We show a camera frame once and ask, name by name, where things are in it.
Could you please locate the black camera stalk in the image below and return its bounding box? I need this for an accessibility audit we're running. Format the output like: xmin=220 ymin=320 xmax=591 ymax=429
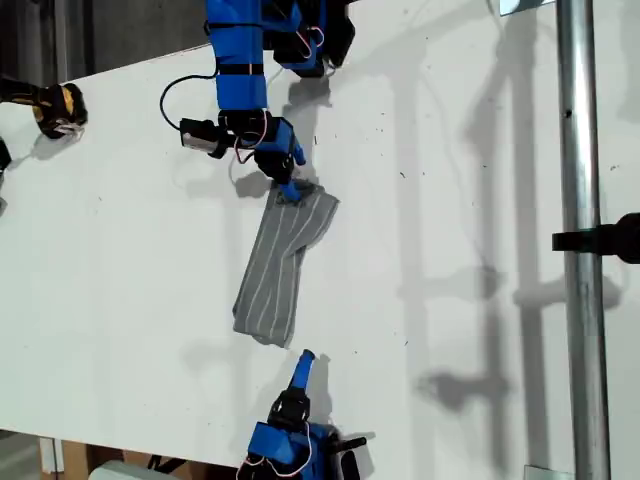
xmin=207 ymin=127 xmax=236 ymax=160

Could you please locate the yellow black power drill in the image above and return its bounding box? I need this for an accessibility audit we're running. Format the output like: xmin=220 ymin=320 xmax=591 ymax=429
xmin=0 ymin=74 xmax=89 ymax=141

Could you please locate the brown cardboard box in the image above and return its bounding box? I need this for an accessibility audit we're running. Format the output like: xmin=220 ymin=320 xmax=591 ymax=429
xmin=58 ymin=438 xmax=241 ymax=480

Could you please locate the steel post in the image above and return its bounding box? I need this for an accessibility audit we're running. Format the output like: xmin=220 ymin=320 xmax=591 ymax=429
xmin=555 ymin=0 xmax=612 ymax=480

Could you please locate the black clamp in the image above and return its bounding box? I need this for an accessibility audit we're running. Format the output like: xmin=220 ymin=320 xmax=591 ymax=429
xmin=551 ymin=212 xmax=640 ymax=264

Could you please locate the grey metal table leg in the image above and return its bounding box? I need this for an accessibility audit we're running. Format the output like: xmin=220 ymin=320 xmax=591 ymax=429
xmin=39 ymin=437 xmax=65 ymax=474

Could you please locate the white plastic object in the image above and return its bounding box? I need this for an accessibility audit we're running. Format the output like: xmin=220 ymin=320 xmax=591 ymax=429
xmin=88 ymin=459 xmax=151 ymax=480

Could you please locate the grey white-striped towel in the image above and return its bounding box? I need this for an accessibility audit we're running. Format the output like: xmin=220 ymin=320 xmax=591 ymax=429
xmin=231 ymin=183 xmax=342 ymax=350

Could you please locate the silver black camera box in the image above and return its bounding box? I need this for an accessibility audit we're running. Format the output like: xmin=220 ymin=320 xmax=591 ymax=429
xmin=178 ymin=117 xmax=224 ymax=154

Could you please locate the thin black camera cable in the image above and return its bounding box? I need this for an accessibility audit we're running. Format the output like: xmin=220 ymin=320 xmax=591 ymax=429
xmin=159 ymin=73 xmax=220 ymax=131

